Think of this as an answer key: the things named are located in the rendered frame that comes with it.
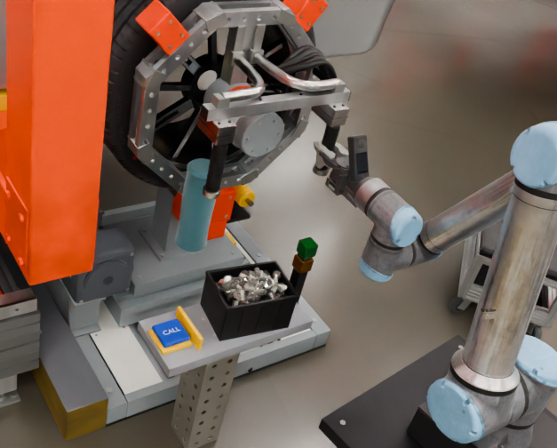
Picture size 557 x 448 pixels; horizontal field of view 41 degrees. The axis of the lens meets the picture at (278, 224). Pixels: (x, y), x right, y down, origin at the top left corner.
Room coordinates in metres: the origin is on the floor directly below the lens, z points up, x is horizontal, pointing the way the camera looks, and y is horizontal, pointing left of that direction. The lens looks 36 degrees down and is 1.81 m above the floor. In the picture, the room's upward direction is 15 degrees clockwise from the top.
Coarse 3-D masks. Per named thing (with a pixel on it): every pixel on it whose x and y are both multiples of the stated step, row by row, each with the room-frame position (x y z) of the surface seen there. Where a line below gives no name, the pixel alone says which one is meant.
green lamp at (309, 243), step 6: (300, 240) 1.52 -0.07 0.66; (306, 240) 1.52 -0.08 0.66; (312, 240) 1.53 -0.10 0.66; (300, 246) 1.51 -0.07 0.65; (306, 246) 1.50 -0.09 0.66; (312, 246) 1.51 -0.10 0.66; (300, 252) 1.50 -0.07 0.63; (306, 252) 1.49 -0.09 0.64; (312, 252) 1.51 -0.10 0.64; (306, 258) 1.50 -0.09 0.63
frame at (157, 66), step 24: (264, 0) 1.84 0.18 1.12; (192, 24) 1.69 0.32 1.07; (216, 24) 1.68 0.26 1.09; (240, 24) 1.73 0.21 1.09; (288, 24) 1.83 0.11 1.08; (192, 48) 1.65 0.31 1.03; (144, 72) 1.59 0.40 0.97; (168, 72) 1.61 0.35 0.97; (144, 96) 1.57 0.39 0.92; (144, 120) 1.58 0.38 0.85; (288, 120) 1.94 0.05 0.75; (144, 144) 1.58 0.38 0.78; (288, 144) 1.90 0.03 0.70; (168, 168) 1.64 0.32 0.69; (240, 168) 1.83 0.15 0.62; (264, 168) 1.85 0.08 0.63
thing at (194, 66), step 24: (216, 48) 1.82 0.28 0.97; (264, 48) 2.08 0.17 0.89; (288, 48) 1.96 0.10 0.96; (192, 72) 1.78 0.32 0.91; (216, 72) 1.88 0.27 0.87; (264, 72) 2.06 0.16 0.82; (192, 96) 1.79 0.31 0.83; (168, 120) 1.74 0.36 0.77; (192, 120) 1.80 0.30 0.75; (168, 144) 1.85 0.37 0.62; (192, 144) 1.90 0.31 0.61
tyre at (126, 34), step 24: (120, 0) 1.74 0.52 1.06; (144, 0) 1.71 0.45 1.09; (168, 0) 1.69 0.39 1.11; (192, 0) 1.73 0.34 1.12; (216, 0) 1.78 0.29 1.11; (240, 0) 1.82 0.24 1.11; (120, 24) 1.68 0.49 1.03; (120, 48) 1.63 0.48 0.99; (144, 48) 1.65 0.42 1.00; (120, 72) 1.61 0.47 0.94; (120, 96) 1.62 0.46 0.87; (120, 120) 1.62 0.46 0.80; (120, 144) 1.63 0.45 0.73; (144, 168) 1.68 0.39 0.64
